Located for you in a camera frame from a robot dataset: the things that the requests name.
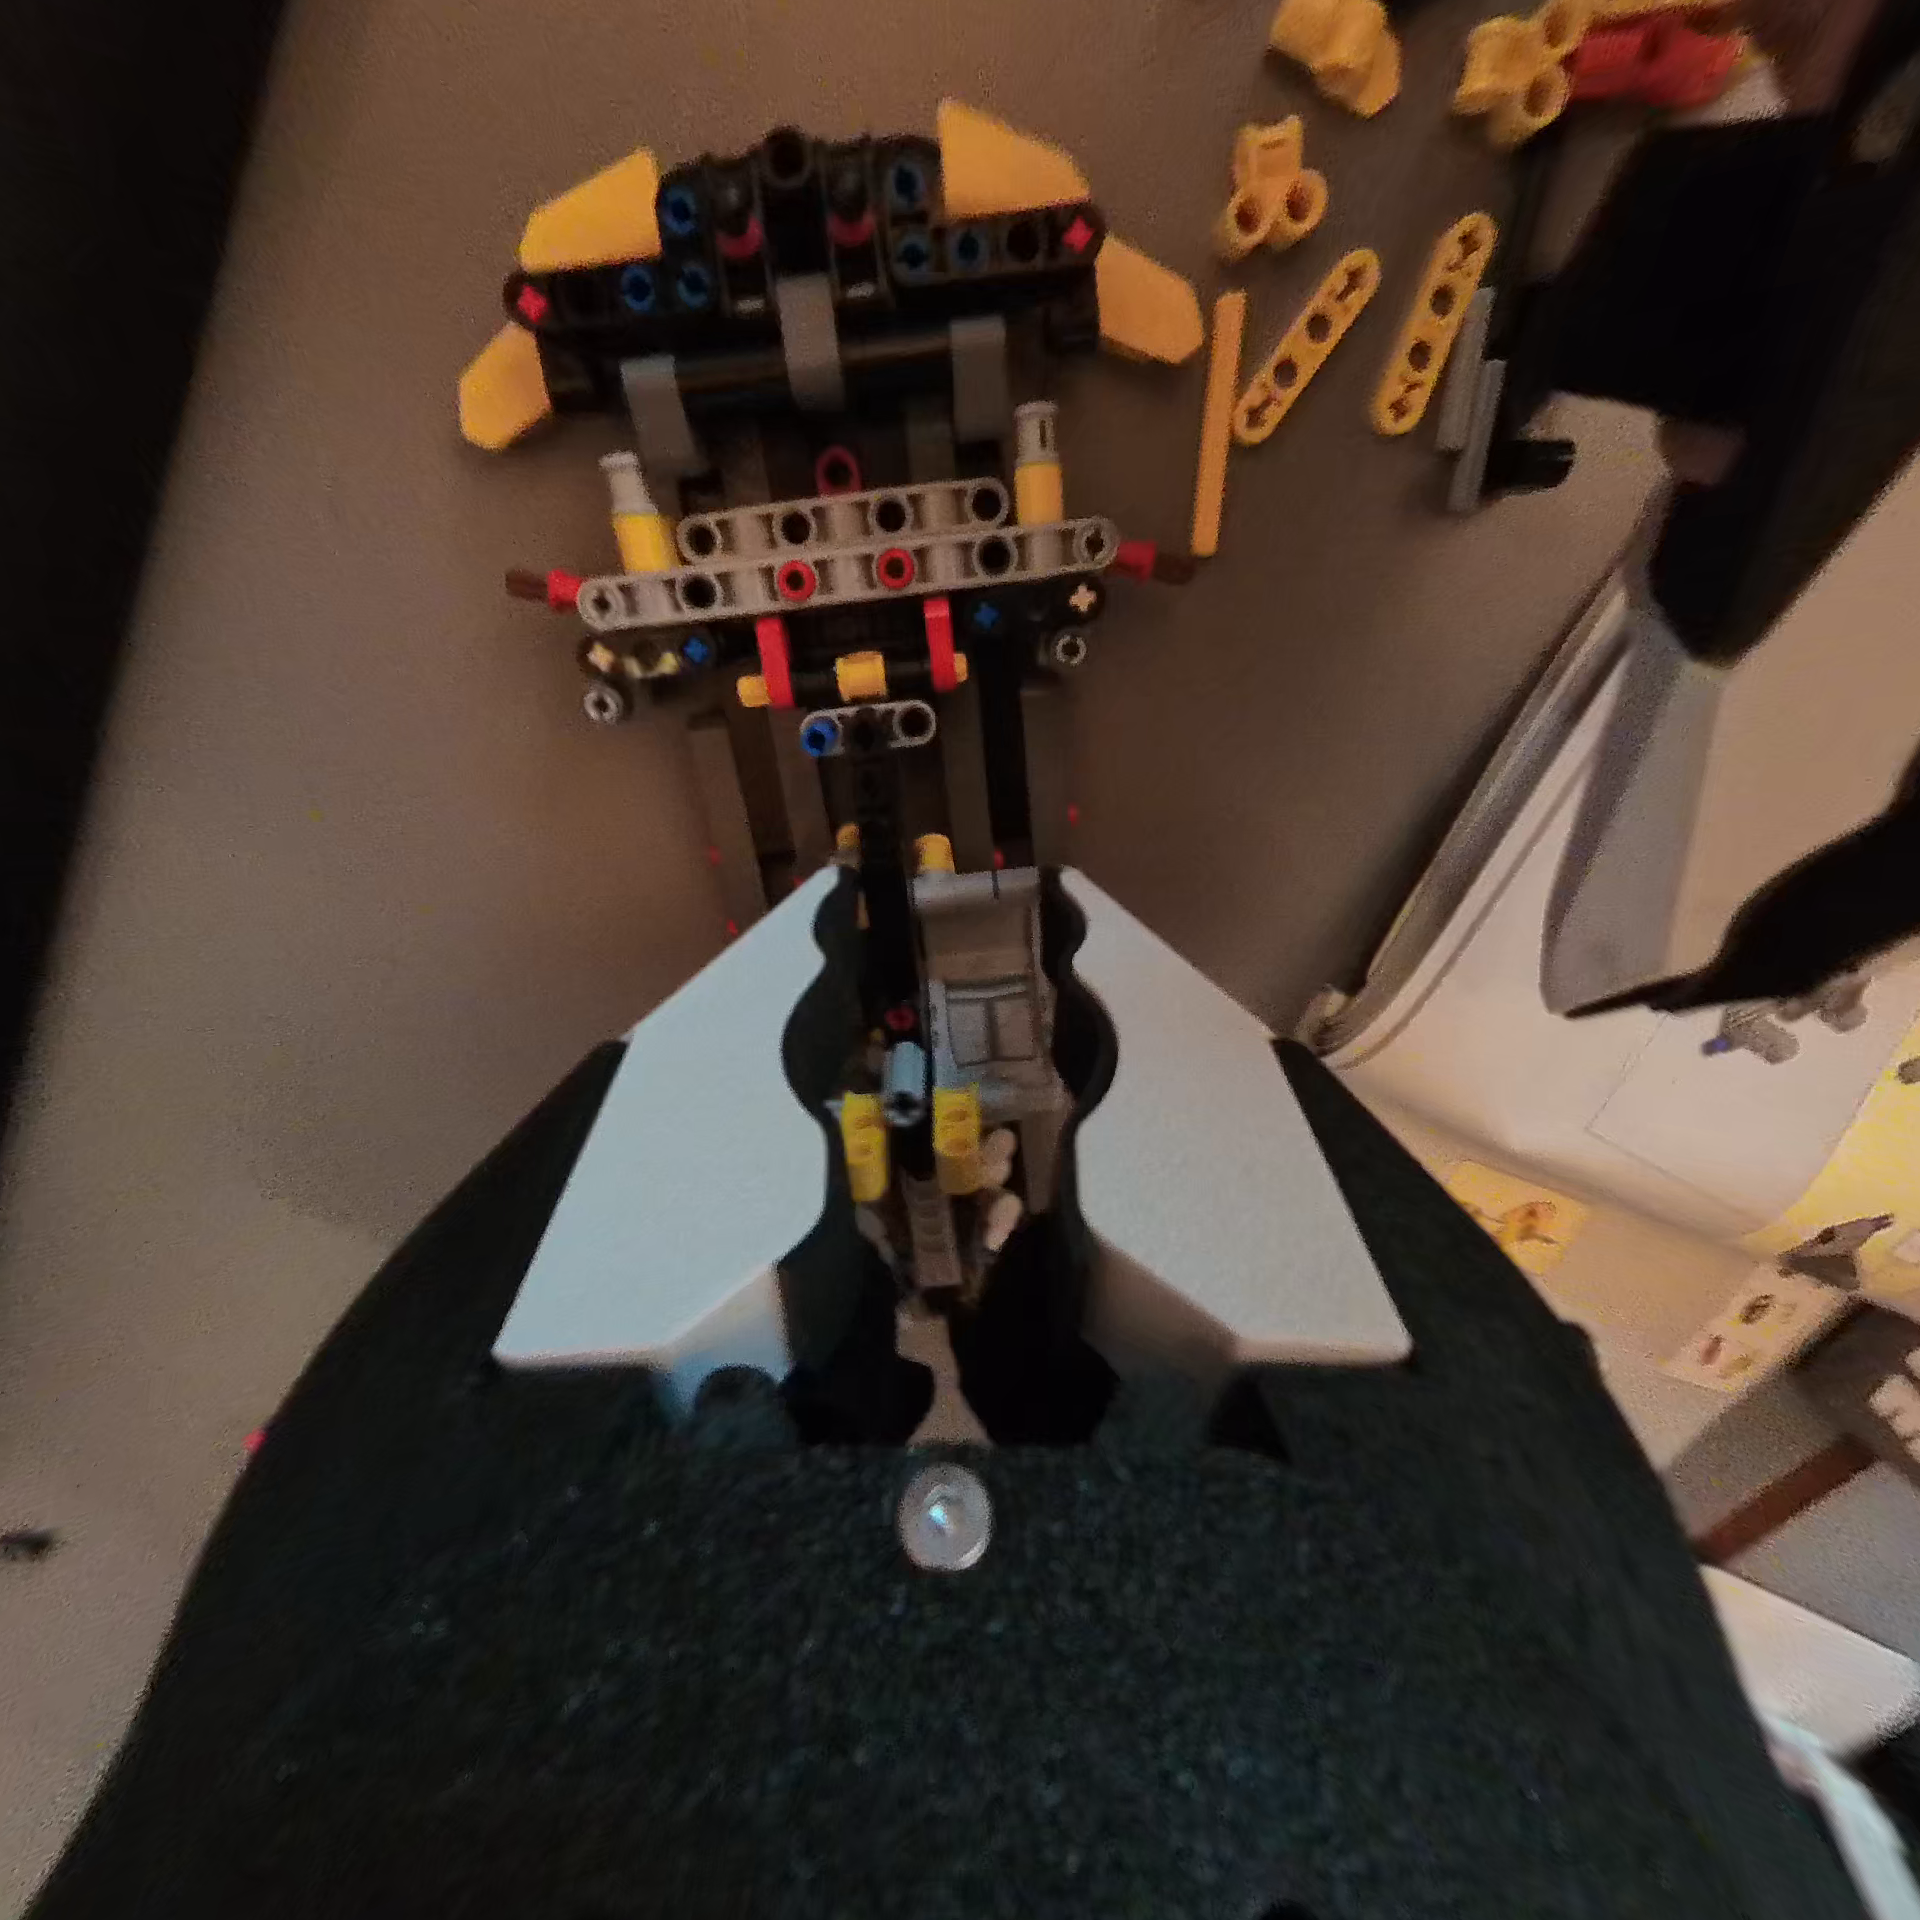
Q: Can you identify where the open lego instruction booklet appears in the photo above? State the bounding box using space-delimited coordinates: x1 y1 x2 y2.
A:
1297 502 1920 1443

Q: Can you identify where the yellow lego beam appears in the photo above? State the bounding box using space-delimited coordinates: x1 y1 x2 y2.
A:
1230 247 1386 450
1369 214 1502 439

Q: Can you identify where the black perforated pad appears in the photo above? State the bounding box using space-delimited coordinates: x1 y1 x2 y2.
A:
0 0 287 1114

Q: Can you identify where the large yellow lego connector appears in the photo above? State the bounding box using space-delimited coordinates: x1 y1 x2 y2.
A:
1268 0 1403 117

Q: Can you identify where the yellow lego axle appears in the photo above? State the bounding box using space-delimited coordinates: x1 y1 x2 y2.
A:
1191 290 1247 559

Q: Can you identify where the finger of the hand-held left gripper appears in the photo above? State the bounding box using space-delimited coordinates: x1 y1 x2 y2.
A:
1541 578 1920 1023

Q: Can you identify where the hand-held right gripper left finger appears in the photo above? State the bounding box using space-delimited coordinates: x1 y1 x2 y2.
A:
492 865 846 1422

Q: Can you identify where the black yellow lego vehicle model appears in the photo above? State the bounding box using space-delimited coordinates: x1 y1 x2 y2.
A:
458 97 1208 1323

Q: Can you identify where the small yellow lego connector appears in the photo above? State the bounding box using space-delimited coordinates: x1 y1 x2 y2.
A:
1216 117 1332 263

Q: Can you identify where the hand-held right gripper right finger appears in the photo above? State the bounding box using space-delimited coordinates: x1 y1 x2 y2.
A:
1060 865 1418 1446

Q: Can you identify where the yellow red lego assembly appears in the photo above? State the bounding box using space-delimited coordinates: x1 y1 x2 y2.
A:
1453 0 1785 144

